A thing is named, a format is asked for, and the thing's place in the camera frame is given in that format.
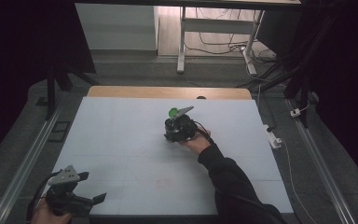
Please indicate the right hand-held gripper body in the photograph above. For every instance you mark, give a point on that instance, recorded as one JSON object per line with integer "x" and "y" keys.
{"x": 187, "y": 127}

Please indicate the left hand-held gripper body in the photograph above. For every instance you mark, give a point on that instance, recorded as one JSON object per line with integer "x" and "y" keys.
{"x": 66, "y": 193}

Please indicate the green-lidded spice jar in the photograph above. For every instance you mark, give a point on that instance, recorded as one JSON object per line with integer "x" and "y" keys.
{"x": 173, "y": 112}

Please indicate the person's right hand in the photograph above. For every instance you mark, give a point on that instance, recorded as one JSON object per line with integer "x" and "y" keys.
{"x": 197, "y": 143}

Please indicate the person's left hand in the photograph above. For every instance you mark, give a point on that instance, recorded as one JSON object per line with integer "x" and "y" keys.
{"x": 48, "y": 216}

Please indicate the white foam board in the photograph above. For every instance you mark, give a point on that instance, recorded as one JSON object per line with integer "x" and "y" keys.
{"x": 121, "y": 140}

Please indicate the wooden table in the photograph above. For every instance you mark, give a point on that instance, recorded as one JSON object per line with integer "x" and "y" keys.
{"x": 136, "y": 92}

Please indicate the white power strip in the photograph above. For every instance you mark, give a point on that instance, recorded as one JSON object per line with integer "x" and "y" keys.
{"x": 273, "y": 140}

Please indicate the black metal stand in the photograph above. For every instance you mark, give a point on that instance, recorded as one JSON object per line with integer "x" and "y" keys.
{"x": 304, "y": 93}
{"x": 51, "y": 93}

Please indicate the small white plug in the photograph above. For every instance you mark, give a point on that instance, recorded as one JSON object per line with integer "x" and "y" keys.
{"x": 295, "y": 112}

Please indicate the white cabinet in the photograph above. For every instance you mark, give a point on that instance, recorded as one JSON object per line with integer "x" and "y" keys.
{"x": 115, "y": 28}

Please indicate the black curtain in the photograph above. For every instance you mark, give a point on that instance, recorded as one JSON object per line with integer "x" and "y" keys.
{"x": 12, "y": 62}
{"x": 348, "y": 77}

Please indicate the aluminium floor rail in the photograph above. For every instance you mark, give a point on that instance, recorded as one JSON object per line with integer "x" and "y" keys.
{"x": 21, "y": 171}
{"x": 323, "y": 174}

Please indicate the white desk frame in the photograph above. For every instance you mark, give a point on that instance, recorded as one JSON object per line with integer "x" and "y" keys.
{"x": 214, "y": 25}

